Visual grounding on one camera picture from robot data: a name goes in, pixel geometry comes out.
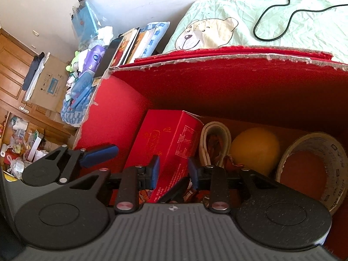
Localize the black cable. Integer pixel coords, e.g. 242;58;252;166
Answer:
252;0;348;42

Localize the wooden cabinet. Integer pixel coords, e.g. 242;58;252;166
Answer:
0;27;77;153

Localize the white printed tape roll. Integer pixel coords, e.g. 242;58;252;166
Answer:
276;133;347;214

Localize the blue packaged item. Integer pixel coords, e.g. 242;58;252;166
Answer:
71;0;102;51

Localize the green bear bed sheet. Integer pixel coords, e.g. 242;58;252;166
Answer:
164;0;347;63

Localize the orange wooden ball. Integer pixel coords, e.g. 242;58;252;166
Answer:
229;128;281;176

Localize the brown cardboard box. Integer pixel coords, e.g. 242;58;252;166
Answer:
23;53;69;112

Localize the pile of toys and bags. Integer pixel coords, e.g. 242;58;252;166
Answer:
60;26;113;127

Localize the small red box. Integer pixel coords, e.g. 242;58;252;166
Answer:
125;110;204;203

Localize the stack of books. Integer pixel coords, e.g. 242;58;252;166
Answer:
94;21;171;78

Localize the small beige tape roll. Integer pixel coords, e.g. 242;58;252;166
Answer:
199;121;232;168

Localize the large red cardboard box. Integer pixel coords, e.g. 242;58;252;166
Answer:
73;45;348;260

